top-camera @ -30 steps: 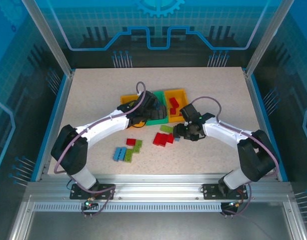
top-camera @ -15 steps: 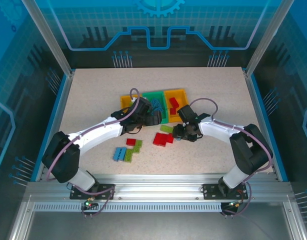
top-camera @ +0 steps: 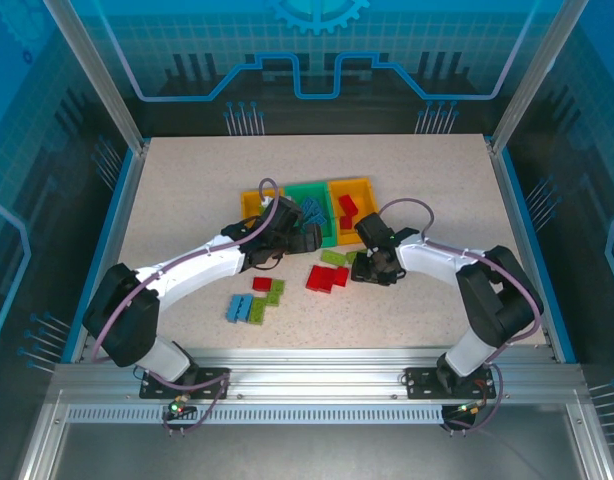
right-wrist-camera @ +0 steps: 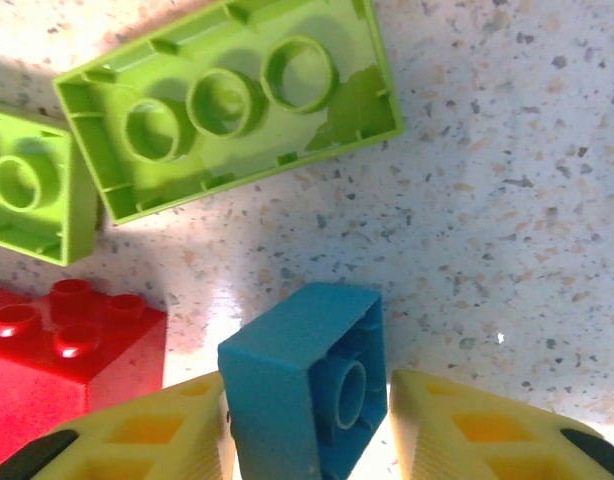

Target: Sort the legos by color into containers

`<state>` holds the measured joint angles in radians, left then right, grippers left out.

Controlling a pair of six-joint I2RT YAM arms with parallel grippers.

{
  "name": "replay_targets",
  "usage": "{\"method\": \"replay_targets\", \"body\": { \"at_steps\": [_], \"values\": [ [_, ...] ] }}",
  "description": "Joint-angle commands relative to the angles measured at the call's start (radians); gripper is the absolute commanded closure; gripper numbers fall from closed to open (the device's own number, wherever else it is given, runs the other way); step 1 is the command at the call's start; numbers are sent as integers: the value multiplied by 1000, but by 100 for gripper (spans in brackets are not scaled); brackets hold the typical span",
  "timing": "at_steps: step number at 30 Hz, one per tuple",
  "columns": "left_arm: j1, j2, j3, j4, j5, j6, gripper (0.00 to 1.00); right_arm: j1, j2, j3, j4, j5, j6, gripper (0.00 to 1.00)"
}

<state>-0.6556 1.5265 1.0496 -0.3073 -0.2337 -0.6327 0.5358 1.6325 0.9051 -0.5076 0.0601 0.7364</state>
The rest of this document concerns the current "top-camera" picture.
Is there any green plastic bin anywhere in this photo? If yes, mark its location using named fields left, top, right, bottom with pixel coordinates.
left=282, top=182, right=339, bottom=250

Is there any yellow plastic bin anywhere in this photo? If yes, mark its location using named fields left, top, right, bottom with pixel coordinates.
left=326, top=175, right=379, bottom=246
left=239, top=187, right=288, bottom=221

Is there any small connector board with LED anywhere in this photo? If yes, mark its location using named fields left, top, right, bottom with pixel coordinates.
left=166, top=394, right=198, bottom=421
left=446, top=399, right=491, bottom=419

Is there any grey metal sheet panel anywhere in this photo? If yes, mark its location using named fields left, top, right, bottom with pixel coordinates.
left=51, top=422, right=581, bottom=480

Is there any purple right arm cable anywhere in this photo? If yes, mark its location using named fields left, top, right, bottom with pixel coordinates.
left=379, top=198, right=544, bottom=436

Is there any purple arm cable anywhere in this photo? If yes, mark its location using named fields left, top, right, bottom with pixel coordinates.
left=379, top=198, right=544, bottom=436
left=89, top=178, right=281, bottom=439

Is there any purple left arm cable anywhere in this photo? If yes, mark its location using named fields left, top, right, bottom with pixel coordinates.
left=89, top=178, right=281, bottom=439

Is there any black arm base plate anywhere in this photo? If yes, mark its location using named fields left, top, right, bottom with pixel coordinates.
left=138, top=367, right=232, bottom=401
left=404, top=367, right=498, bottom=401

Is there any wide aluminium frame rail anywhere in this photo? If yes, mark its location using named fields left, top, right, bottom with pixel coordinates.
left=49, top=347, right=586, bottom=407

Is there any aluminium side rail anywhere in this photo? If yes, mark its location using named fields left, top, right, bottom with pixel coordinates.
left=71, top=142, right=151, bottom=364
left=486, top=142, right=561, bottom=361

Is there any slotted grey cable duct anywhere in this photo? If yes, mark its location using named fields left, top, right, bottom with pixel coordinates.
left=65, top=405, right=447, bottom=424

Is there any blue frame edge strip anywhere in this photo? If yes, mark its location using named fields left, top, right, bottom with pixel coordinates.
left=500, top=149, right=578, bottom=364
left=61, top=147, right=138, bottom=364

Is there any aluminium frame post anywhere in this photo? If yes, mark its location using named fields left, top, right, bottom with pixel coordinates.
left=42, top=0, right=151, bottom=154
left=489, top=0, right=591, bottom=154

